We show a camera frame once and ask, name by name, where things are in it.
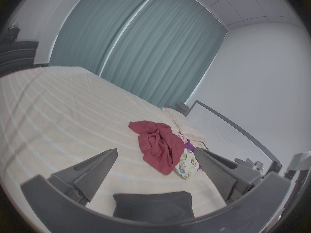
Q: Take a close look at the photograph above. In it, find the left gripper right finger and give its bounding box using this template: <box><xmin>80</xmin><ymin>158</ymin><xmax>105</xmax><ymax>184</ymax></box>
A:
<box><xmin>194</xmin><ymin>147</ymin><xmax>261</xmax><ymax>201</ymax></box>

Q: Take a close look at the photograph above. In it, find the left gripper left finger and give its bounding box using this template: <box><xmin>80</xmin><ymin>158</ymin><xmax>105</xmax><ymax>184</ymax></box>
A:
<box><xmin>49</xmin><ymin>148</ymin><xmax>118</xmax><ymax>202</ymax></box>

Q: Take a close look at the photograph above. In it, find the black T-shirt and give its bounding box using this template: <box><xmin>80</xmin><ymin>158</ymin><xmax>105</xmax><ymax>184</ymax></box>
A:
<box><xmin>112</xmin><ymin>191</ymin><xmax>195</xmax><ymax>220</ymax></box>

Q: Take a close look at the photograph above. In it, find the bed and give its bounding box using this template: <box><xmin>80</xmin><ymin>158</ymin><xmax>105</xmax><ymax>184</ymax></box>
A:
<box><xmin>0</xmin><ymin>66</ymin><xmax>283</xmax><ymax>218</ymax></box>

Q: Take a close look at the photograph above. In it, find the white printed garment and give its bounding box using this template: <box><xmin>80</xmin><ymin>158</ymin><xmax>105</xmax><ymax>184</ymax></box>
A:
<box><xmin>175</xmin><ymin>148</ymin><xmax>201</xmax><ymax>180</ymax></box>

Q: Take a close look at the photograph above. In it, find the pale pink pillow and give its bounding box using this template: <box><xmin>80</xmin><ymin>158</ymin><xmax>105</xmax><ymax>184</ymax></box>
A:
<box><xmin>161</xmin><ymin>107</ymin><xmax>206</xmax><ymax>143</ymax></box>

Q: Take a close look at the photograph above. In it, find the dark red garment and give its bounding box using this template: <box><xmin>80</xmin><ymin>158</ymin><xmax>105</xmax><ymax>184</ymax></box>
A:
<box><xmin>128</xmin><ymin>121</ymin><xmax>185</xmax><ymax>175</ymax></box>

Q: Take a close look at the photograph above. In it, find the grey bedside table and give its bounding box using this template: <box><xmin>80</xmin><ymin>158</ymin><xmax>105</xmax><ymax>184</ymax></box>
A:
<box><xmin>165</xmin><ymin>102</ymin><xmax>190</xmax><ymax>116</ymax></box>

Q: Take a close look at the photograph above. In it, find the black chest of drawers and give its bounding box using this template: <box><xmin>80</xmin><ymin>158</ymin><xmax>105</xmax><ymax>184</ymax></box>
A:
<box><xmin>0</xmin><ymin>41</ymin><xmax>39</xmax><ymax>77</ymax></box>

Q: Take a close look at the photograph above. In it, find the blue-green curtain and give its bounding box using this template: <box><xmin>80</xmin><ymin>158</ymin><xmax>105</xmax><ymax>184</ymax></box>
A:
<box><xmin>98</xmin><ymin>0</ymin><xmax>229</xmax><ymax>109</ymax></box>
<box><xmin>50</xmin><ymin>0</ymin><xmax>168</xmax><ymax>75</ymax></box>

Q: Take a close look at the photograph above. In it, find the dark grey garment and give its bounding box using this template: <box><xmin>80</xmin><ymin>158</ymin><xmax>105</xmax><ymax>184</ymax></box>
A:
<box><xmin>7</xmin><ymin>24</ymin><xmax>20</xmax><ymax>43</ymax></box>

